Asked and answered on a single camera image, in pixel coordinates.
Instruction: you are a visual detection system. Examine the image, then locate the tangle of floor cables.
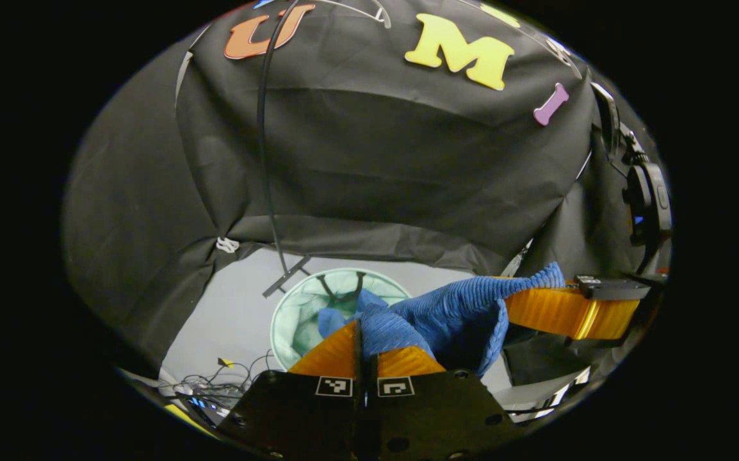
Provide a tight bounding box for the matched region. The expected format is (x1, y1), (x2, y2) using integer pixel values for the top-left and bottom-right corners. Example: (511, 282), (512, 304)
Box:
(158, 351), (280, 414)

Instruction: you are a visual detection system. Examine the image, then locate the black clothes rack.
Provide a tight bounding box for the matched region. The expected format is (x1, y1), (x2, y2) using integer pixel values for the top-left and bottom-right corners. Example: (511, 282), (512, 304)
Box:
(256, 0), (311, 299)

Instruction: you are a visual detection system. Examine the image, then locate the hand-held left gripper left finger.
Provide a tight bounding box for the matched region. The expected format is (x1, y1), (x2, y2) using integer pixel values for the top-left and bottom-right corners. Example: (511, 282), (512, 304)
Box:
(218, 319), (365, 459)

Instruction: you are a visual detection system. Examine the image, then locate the white plastic hanger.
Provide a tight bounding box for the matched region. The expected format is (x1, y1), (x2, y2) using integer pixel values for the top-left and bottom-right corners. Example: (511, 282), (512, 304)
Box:
(318, 0), (393, 29)

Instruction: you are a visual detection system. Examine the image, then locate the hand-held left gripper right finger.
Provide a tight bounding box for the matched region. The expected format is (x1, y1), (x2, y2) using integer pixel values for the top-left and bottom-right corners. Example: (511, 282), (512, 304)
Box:
(368, 346), (525, 459)

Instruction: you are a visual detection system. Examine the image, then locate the blue corduroy jacket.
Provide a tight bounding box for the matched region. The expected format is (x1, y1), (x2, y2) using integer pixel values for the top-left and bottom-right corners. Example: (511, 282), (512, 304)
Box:
(317, 261), (566, 378)

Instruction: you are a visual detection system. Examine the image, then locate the green mesh laundry hamper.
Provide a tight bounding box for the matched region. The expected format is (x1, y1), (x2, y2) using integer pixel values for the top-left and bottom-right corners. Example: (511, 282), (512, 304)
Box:
(270, 268), (412, 371)

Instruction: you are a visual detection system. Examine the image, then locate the black backdrop cloth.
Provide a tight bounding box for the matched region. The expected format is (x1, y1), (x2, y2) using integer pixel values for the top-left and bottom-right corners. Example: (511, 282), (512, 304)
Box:
(62, 0), (665, 378)

